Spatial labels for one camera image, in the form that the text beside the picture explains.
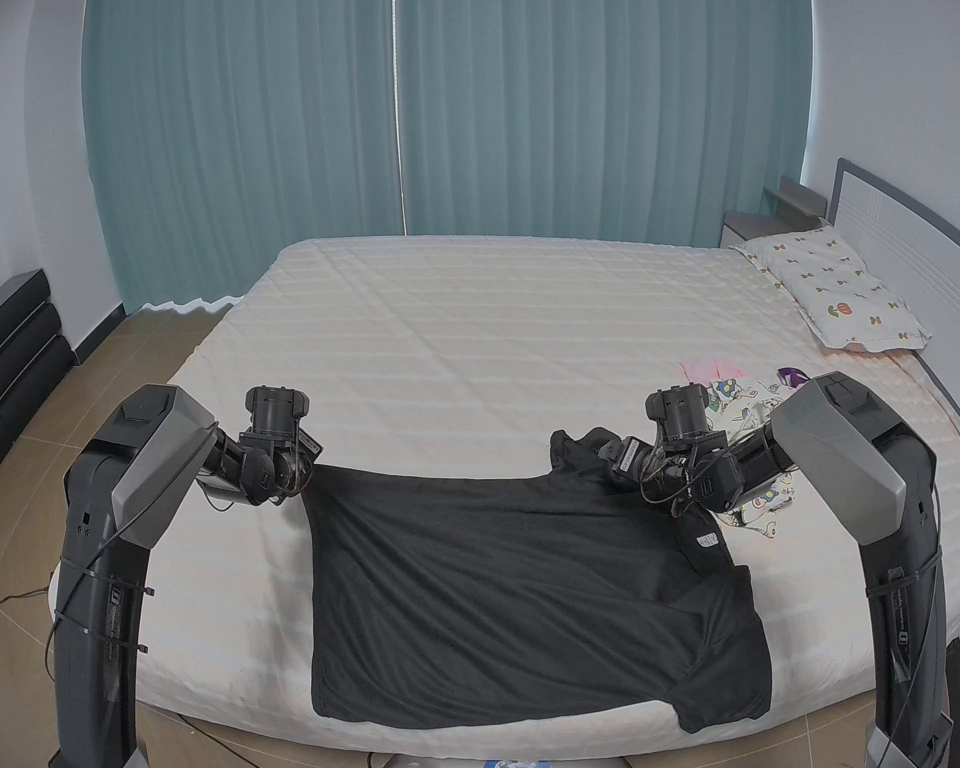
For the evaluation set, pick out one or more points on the white printed pyjama top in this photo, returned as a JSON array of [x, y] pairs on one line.
[[750, 409]]

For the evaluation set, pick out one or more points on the blue-green curtain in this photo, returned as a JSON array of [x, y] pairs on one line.
[[600, 120], [240, 150]]

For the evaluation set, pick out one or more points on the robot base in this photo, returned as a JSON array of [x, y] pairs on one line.
[[517, 765]]

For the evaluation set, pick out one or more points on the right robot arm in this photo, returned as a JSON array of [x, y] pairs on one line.
[[900, 600]]

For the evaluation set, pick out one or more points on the bed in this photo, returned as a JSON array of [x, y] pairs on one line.
[[487, 337]]

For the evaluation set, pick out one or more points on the grey bedside table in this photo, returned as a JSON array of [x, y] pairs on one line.
[[757, 225]]

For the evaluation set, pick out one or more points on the light pink garment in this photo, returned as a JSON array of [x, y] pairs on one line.
[[709, 367]]

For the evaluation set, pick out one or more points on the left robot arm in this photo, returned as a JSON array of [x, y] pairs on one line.
[[97, 600]]

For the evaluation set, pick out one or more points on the purple garment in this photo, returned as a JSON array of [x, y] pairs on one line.
[[786, 370]]

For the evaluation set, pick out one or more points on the white printed pillow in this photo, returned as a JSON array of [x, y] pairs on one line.
[[832, 292]]

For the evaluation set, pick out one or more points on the black chest of drawers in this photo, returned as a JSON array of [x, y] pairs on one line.
[[30, 337]]

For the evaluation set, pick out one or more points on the black T-shirt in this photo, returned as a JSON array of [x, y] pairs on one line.
[[487, 585]]

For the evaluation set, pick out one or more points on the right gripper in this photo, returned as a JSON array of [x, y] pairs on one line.
[[645, 471]]

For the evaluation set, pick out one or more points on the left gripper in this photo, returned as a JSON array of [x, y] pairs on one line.
[[285, 472]]

